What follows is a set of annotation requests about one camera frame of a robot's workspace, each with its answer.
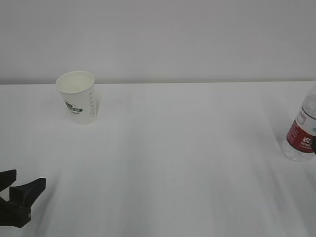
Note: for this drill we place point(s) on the white paper cup green logo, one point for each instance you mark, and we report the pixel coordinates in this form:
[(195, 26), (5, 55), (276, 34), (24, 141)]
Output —
[(77, 91)]

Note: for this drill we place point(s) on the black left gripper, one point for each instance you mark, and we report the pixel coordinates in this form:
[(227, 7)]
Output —
[(16, 212)]

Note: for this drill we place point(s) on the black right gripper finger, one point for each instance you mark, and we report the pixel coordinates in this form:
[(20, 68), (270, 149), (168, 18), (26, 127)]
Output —
[(313, 145)]

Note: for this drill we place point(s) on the clear water bottle red label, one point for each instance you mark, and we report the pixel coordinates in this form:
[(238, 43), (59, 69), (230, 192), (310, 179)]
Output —
[(297, 143)]

